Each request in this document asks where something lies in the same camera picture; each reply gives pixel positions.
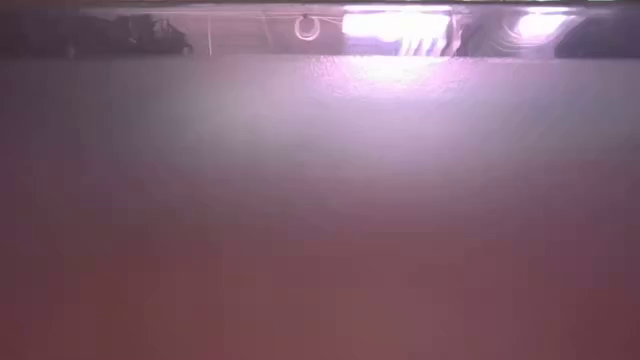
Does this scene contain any pink translucent plastic basket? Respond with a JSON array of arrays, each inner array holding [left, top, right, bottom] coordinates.
[[0, 2, 640, 360]]

